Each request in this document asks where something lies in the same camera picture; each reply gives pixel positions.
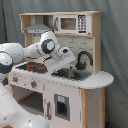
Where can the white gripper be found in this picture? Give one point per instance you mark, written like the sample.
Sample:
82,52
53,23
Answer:
58,58

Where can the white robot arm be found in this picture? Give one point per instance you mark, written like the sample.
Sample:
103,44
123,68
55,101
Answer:
11,113

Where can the wooden toy kitchen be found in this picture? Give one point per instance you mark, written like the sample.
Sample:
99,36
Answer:
92,88

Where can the black toy faucet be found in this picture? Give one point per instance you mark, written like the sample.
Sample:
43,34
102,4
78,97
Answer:
81,65

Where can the grey toy sink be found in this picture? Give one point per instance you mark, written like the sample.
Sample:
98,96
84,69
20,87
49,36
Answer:
71,74

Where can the toy microwave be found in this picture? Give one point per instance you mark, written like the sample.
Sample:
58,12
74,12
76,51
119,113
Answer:
73,24

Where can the black toy stovetop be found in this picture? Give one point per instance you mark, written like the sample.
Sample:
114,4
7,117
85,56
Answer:
34,67

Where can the grey range hood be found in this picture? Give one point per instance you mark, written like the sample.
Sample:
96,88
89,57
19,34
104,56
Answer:
40,24

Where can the right red stove knob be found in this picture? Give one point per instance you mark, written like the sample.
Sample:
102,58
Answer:
33,84

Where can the red stove knob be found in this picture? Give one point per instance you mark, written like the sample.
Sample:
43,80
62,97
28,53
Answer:
33,84
15,79

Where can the white fridge door with dispenser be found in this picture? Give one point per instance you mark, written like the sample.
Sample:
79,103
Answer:
62,106

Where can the left red stove knob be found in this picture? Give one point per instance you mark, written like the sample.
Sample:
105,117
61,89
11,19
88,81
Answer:
15,79

